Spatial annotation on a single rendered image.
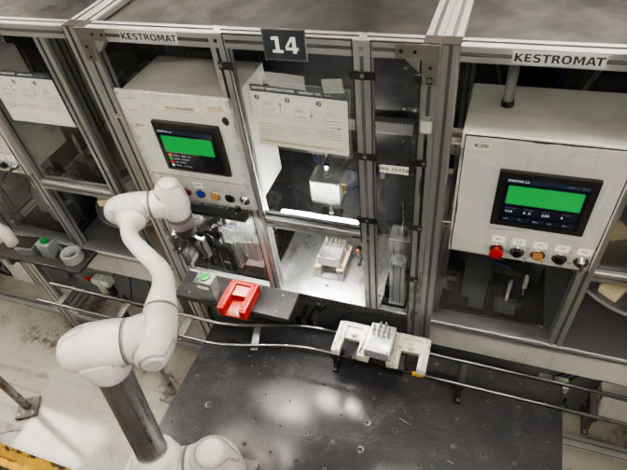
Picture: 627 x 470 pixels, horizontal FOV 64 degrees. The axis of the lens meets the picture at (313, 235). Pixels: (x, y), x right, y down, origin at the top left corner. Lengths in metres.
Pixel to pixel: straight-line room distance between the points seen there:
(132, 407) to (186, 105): 0.93
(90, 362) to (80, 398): 1.84
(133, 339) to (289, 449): 0.87
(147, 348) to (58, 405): 2.00
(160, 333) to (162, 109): 0.72
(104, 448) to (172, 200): 1.71
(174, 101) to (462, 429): 1.56
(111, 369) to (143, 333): 0.14
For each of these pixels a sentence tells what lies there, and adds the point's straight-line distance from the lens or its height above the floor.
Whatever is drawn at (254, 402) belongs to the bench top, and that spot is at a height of 0.68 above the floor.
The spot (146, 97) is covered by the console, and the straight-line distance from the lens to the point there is 1.75.
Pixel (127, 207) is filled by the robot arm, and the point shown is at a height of 1.50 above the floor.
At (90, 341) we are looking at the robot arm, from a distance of 1.50.
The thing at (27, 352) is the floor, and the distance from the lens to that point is 3.73.
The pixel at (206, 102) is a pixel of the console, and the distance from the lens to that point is 1.63.
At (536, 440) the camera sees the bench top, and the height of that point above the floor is 0.68.
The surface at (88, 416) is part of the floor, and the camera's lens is 3.27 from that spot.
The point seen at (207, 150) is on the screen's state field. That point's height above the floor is 1.65.
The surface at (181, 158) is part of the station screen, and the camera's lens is 1.81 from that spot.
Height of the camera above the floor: 2.59
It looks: 45 degrees down
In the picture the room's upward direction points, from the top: 8 degrees counter-clockwise
